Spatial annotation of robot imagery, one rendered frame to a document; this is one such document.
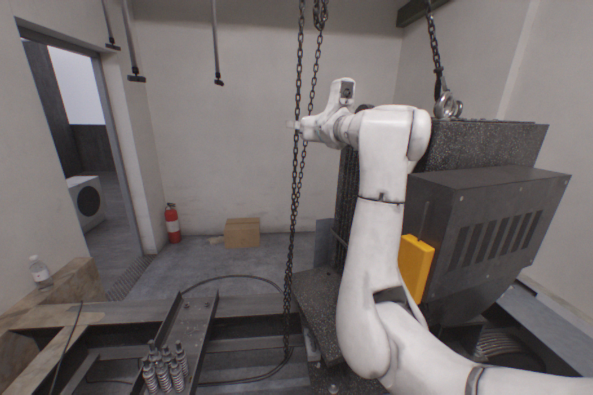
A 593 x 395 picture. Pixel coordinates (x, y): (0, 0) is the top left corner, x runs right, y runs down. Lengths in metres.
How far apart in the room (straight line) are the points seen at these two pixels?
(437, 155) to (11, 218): 1.91
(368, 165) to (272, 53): 2.72
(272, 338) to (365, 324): 1.24
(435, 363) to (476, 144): 0.62
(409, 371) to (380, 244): 0.14
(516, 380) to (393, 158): 0.23
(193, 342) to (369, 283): 1.04
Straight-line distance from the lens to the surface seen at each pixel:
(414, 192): 0.63
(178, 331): 1.34
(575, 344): 1.79
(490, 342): 1.59
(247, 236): 2.98
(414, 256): 0.63
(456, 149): 0.76
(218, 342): 1.57
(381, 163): 0.32
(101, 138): 7.79
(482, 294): 0.92
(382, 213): 0.33
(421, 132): 0.32
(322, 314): 1.01
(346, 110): 0.52
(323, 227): 1.36
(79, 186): 4.15
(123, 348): 1.73
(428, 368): 0.32
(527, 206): 0.84
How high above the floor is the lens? 1.63
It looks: 20 degrees down
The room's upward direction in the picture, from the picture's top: 2 degrees clockwise
